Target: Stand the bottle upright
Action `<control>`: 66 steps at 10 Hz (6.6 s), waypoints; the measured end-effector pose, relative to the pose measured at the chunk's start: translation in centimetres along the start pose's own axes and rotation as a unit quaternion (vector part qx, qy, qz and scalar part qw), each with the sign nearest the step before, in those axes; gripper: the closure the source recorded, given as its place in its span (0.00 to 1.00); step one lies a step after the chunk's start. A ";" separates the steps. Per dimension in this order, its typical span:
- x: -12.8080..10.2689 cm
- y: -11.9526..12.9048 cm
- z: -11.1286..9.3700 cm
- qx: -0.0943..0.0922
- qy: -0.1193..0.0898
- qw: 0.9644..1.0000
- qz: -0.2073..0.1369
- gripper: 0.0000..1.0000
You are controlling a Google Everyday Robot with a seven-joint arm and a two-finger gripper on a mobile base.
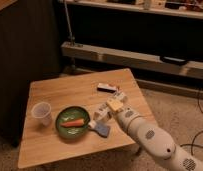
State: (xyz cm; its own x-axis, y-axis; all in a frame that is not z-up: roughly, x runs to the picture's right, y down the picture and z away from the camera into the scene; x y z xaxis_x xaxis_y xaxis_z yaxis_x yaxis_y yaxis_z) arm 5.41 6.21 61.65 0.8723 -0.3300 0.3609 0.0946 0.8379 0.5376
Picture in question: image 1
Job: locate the black device on shelf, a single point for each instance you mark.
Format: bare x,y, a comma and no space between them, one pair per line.
173,61

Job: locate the black and white rectangular block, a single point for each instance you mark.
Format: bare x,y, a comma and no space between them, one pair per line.
106,87

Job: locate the white and yellow gripper body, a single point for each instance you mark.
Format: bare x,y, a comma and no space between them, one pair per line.
115,105

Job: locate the wooden table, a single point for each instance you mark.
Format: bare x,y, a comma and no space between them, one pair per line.
41,145

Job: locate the green plate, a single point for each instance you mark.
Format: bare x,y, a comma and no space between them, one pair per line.
68,114

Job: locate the clear plastic cup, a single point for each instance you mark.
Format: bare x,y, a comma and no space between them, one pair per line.
42,112

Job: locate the wooden shelf unit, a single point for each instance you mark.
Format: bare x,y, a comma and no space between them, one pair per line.
136,37

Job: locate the metal pole stand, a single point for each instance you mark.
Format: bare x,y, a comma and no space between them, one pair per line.
71,37

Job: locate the clear plastic bottle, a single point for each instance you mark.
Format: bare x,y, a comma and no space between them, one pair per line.
92,124

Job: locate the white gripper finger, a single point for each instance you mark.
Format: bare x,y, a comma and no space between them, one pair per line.
121,96
102,114

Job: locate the orange carrot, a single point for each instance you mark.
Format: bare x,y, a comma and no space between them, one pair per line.
73,123

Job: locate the blue sponge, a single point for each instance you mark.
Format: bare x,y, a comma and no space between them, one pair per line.
102,129

